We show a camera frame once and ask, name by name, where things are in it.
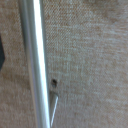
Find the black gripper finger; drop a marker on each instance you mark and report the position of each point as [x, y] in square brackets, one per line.
[1, 55]

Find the beige textured drawer front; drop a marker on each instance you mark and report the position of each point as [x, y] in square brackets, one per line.
[90, 63]

